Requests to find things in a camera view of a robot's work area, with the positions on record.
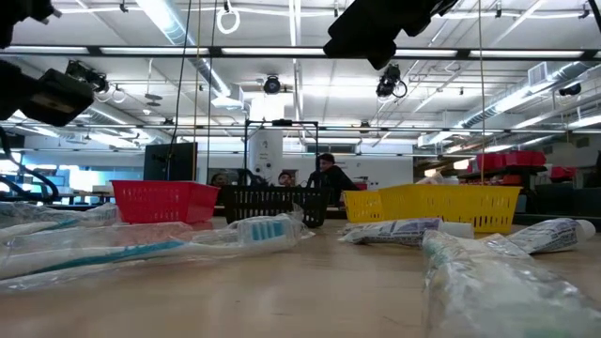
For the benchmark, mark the pink packaged toothbrush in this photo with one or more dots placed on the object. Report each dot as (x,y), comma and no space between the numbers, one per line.
(432,179)

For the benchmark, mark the green white packaged toothbrush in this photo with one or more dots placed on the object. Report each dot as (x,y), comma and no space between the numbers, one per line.
(493,291)

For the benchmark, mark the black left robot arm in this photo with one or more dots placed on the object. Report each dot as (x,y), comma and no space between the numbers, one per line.
(23,14)

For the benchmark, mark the black monitor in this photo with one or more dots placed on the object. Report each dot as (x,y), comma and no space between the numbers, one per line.
(155,164)

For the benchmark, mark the red plastic basket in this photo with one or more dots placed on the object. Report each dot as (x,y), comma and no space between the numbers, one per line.
(164,202)

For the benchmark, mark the person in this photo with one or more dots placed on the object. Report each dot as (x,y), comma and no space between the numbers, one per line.
(219,179)
(285,178)
(333,180)

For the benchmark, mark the yellow plastic basket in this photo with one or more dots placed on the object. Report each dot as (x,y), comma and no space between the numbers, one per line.
(364,206)
(451,206)

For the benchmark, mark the red storage bin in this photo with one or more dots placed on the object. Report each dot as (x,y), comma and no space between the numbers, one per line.
(490,162)
(526,158)
(563,173)

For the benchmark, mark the black plastic basket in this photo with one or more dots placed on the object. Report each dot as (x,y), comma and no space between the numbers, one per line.
(272,204)

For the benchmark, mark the black ceiling camera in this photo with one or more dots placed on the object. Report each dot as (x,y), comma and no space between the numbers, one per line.
(272,85)
(89,77)
(387,84)

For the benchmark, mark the silver ventilation duct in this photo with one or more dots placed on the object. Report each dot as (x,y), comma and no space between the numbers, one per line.
(516,96)
(174,28)

